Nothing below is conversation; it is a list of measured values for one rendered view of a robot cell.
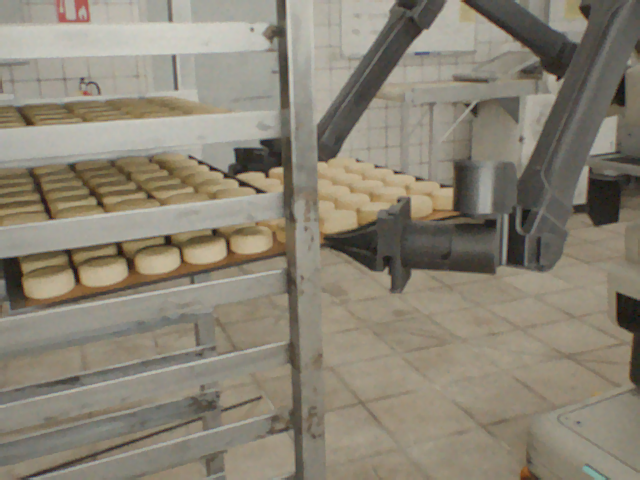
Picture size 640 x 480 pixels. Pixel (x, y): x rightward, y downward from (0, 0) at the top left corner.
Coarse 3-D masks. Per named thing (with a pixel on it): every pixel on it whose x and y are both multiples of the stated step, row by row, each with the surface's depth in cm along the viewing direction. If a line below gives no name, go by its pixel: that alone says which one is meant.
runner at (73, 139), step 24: (120, 120) 66; (144, 120) 67; (168, 120) 68; (192, 120) 69; (216, 120) 70; (240, 120) 71; (264, 120) 72; (0, 144) 62; (24, 144) 63; (48, 144) 63; (72, 144) 64; (96, 144) 65; (120, 144) 66; (144, 144) 67; (168, 144) 68; (192, 144) 69
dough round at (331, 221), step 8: (320, 216) 85; (328, 216) 85; (336, 216) 84; (344, 216) 84; (352, 216) 84; (320, 224) 84; (328, 224) 83; (336, 224) 83; (344, 224) 83; (352, 224) 84; (328, 232) 84
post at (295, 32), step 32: (288, 0) 67; (288, 32) 68; (288, 64) 69; (288, 96) 70; (288, 128) 71; (288, 160) 73; (288, 192) 74; (288, 224) 75; (288, 256) 77; (288, 288) 78; (320, 288) 77; (320, 320) 78; (320, 352) 79; (320, 384) 80; (320, 416) 81; (320, 448) 82
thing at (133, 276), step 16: (256, 224) 91; (272, 240) 83; (320, 240) 82; (16, 256) 85; (240, 256) 78; (256, 256) 78; (128, 272) 76; (176, 272) 75; (80, 288) 72; (96, 288) 72; (112, 288) 71; (32, 304) 68
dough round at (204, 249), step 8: (192, 240) 79; (200, 240) 79; (208, 240) 78; (216, 240) 78; (224, 240) 79; (184, 248) 77; (192, 248) 76; (200, 248) 76; (208, 248) 76; (216, 248) 77; (224, 248) 78; (184, 256) 78; (192, 256) 76; (200, 256) 76; (208, 256) 76; (216, 256) 77; (224, 256) 78
